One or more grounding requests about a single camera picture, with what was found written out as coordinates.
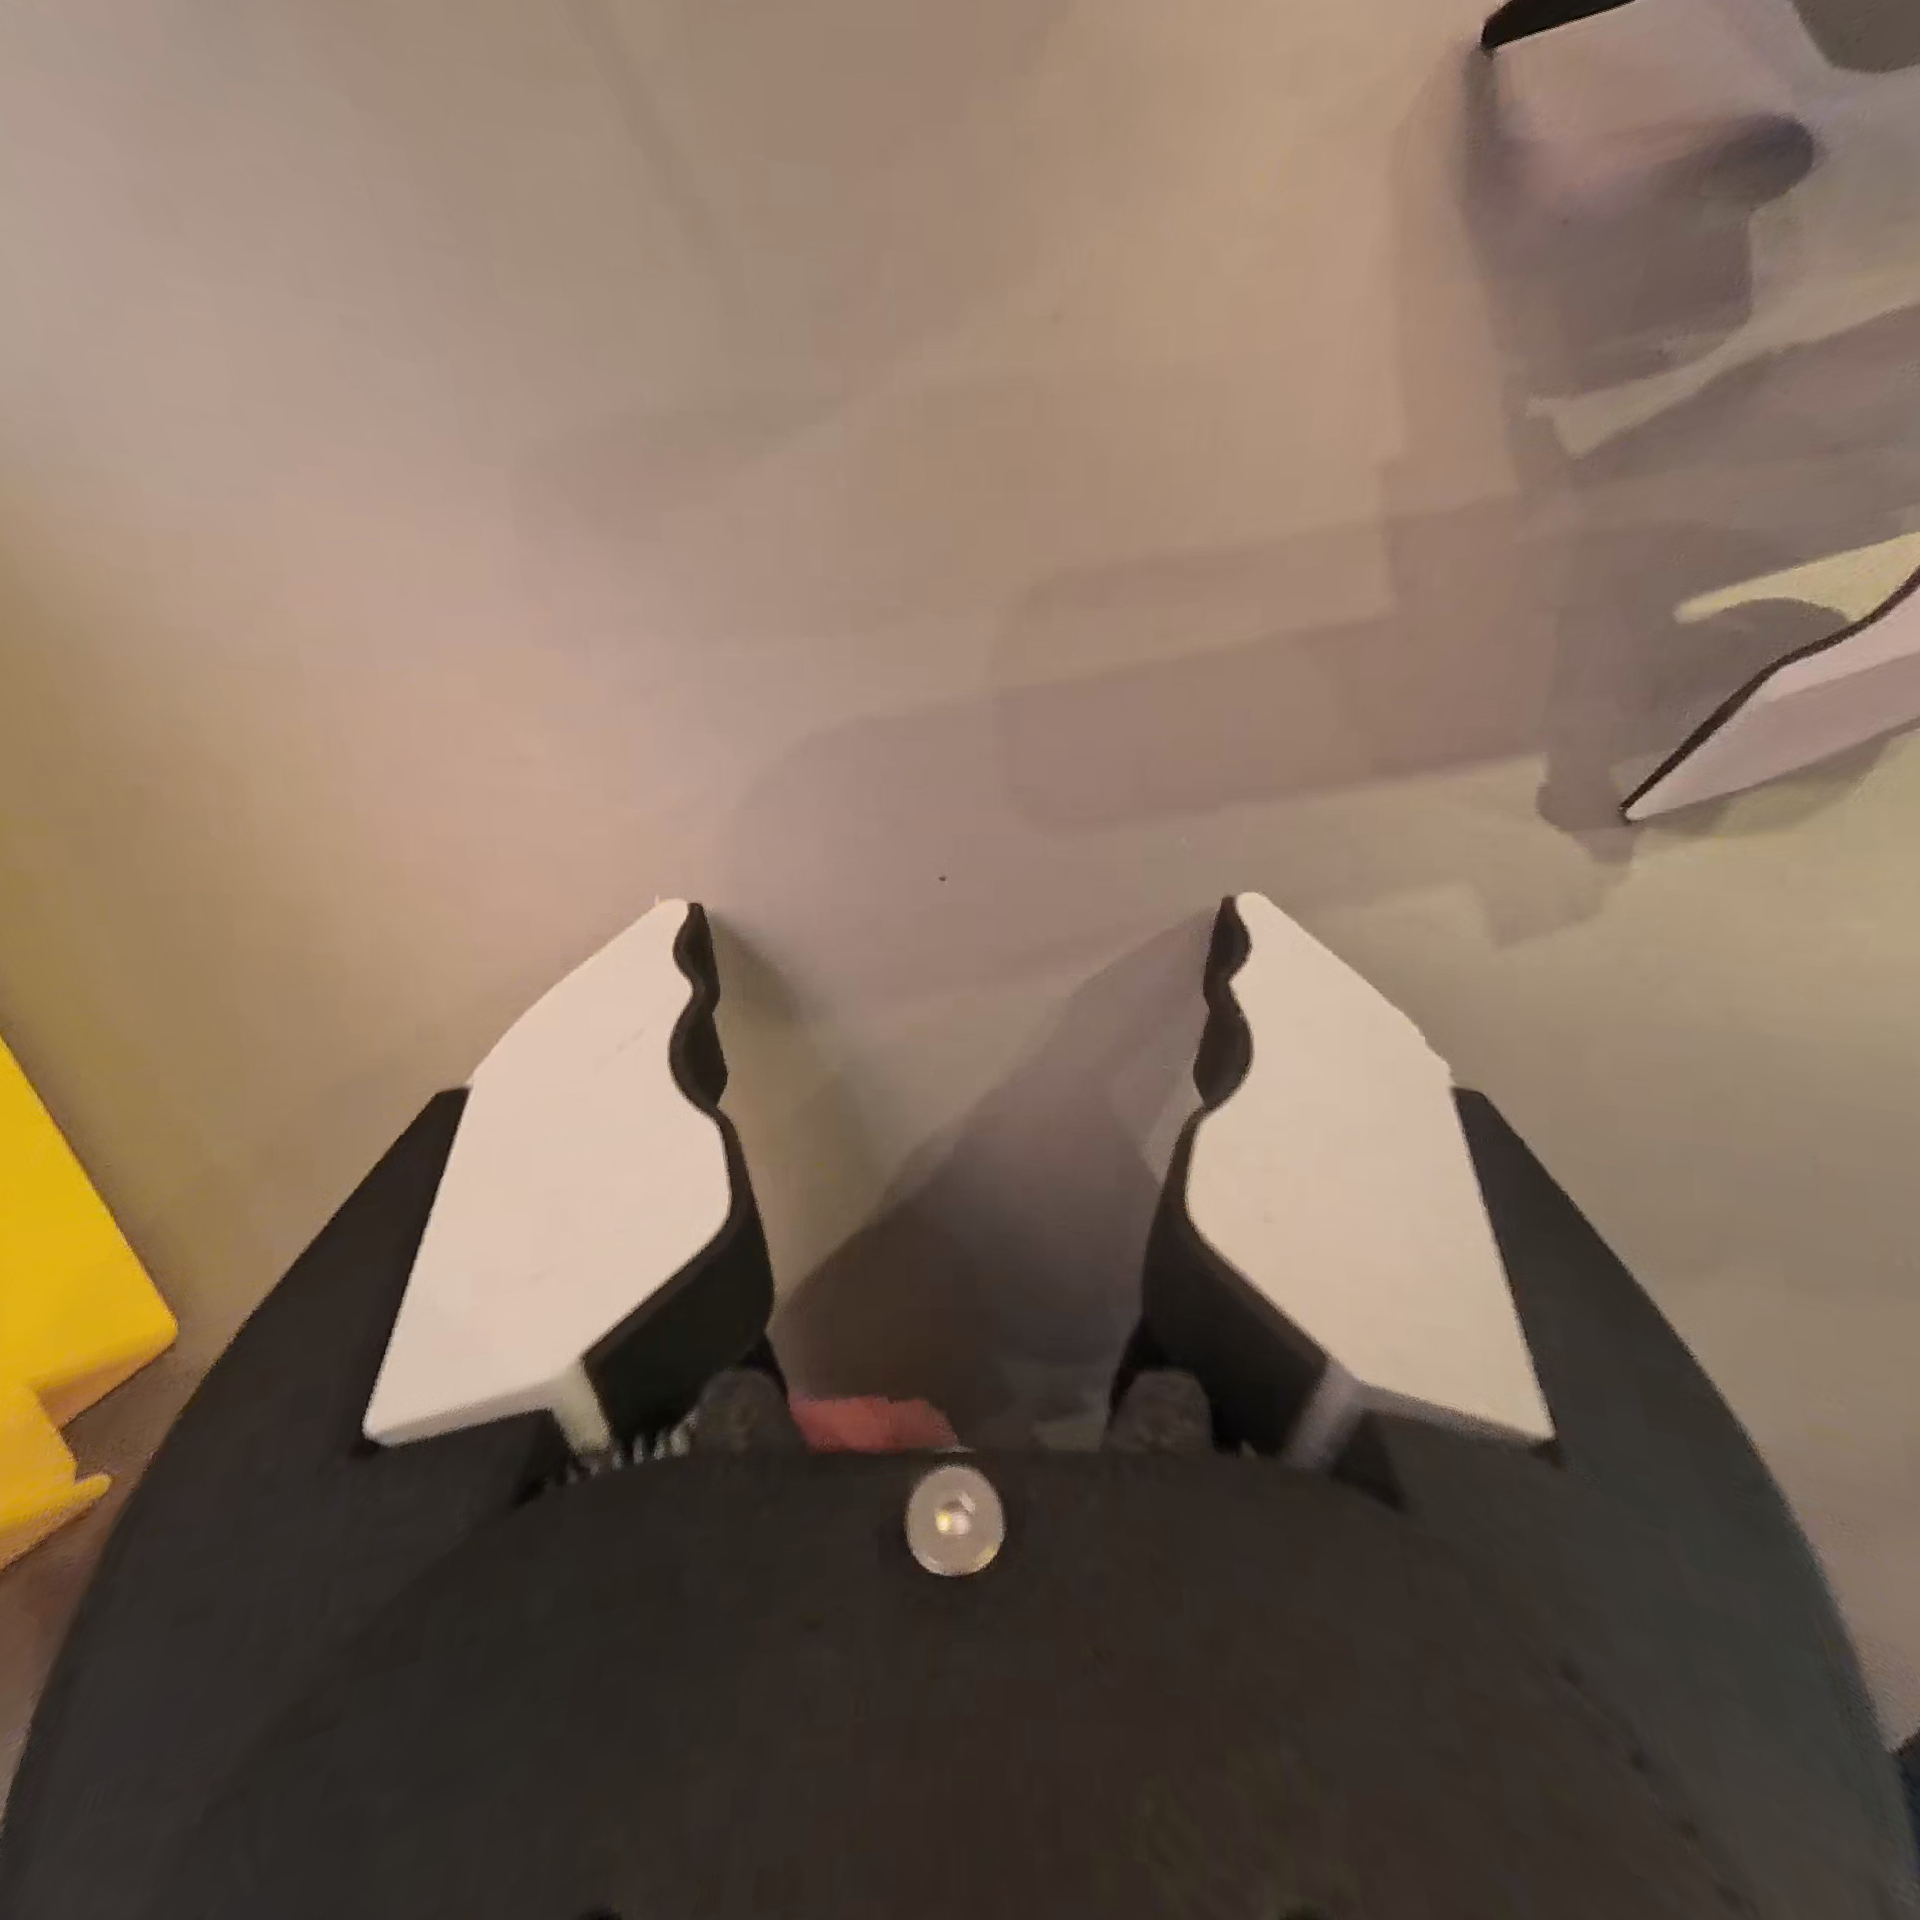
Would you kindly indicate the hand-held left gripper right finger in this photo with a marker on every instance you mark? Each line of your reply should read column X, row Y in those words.
column 1352, row 1200

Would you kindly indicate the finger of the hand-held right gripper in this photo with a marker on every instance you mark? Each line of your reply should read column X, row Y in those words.
column 1545, row 19
column 1832, row 707

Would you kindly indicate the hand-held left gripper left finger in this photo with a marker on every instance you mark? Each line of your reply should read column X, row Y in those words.
column 572, row 1200

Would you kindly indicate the yellow bin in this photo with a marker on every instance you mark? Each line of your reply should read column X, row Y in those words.
column 61, row 1321

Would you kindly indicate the person's left hand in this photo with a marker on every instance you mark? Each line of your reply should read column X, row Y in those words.
column 877, row 1422

